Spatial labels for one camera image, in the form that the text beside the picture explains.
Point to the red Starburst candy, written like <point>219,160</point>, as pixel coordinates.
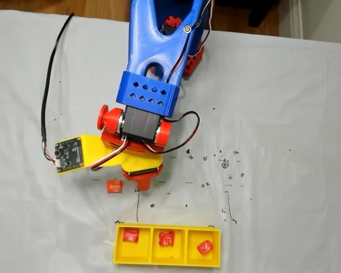
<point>130,236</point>
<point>205,247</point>
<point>166,239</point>

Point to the yellow three-compartment box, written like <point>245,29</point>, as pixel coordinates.
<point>142,256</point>

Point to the orange wrapped Starburst candy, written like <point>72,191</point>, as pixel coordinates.
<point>114,186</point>

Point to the white plastic table cover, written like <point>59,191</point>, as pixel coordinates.
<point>272,113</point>

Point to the camera circuit board yellow mount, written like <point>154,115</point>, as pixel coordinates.
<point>69,155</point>

